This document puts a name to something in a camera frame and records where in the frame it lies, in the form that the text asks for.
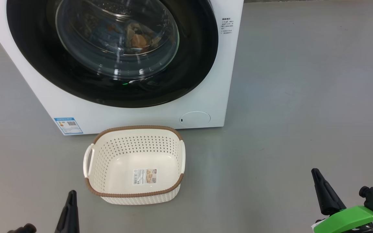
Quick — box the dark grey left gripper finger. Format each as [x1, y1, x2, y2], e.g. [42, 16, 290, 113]
[55, 190, 80, 233]

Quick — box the blue energy label sticker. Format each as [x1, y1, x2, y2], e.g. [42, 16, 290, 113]
[54, 117, 84, 135]

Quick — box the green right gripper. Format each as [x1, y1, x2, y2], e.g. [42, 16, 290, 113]
[311, 168, 373, 233]

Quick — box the cream cartoon print garment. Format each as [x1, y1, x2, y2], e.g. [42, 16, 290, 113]
[125, 21, 165, 50]

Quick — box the round dark washer door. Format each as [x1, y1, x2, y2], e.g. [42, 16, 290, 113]
[6, 0, 219, 108]

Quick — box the round drain filter cover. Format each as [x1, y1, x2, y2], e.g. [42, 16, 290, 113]
[179, 111, 211, 127]

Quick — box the stainless steel washing machine drum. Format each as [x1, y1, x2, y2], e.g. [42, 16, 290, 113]
[56, 0, 179, 79]

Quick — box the cream perforated basket brown rim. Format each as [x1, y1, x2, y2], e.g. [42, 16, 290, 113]
[83, 125, 186, 205]

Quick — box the white front-load washing machine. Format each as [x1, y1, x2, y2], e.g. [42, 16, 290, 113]
[0, 0, 244, 135]

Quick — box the basket product label sticker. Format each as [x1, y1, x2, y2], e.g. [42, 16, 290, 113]
[133, 168, 157, 185]

